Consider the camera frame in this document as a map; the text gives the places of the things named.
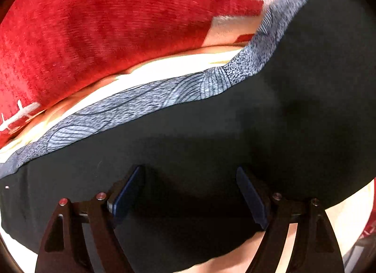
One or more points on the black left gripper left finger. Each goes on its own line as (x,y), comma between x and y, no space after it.
(80,232)

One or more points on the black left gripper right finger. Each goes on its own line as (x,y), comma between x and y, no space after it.
(298,235)

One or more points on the black pants with grey trim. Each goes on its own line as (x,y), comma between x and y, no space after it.
(305,124)

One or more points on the red sofa cover with characters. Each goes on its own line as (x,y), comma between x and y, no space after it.
(101,37)

